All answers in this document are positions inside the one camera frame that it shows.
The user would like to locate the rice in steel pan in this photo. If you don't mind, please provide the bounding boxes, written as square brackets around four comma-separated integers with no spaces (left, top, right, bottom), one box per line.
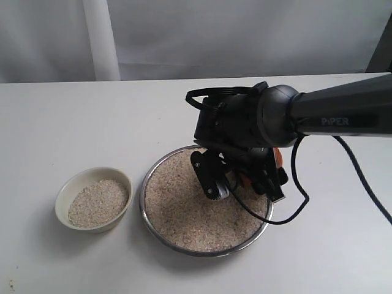
[144,151,268,252]

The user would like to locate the steel rice pan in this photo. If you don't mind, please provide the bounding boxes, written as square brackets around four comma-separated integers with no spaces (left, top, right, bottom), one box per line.
[139,143,274,257]

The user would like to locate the rice in cream bowl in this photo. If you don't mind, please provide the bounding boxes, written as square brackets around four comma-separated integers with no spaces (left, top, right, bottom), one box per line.
[68,179,129,228]

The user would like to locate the black camera cable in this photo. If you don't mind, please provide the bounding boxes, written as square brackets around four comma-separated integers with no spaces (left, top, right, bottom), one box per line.
[185,81,392,226]

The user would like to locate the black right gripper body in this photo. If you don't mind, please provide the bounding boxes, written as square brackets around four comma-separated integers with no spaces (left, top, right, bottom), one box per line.
[193,93,276,159]

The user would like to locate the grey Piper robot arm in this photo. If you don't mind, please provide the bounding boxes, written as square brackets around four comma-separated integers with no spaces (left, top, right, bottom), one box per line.
[186,75,391,202]

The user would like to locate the white backdrop curtain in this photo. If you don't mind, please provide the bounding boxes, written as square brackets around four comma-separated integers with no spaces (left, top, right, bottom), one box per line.
[1,1,391,83]

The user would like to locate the dark post at right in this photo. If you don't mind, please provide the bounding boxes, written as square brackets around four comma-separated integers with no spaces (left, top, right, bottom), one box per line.
[365,16,392,73]

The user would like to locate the cream ceramic bowl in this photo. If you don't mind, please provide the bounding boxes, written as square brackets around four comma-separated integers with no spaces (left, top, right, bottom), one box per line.
[54,167,133,233]

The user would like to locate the brown wooden cup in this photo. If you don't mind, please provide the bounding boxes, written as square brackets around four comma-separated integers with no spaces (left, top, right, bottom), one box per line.
[226,147,284,188]

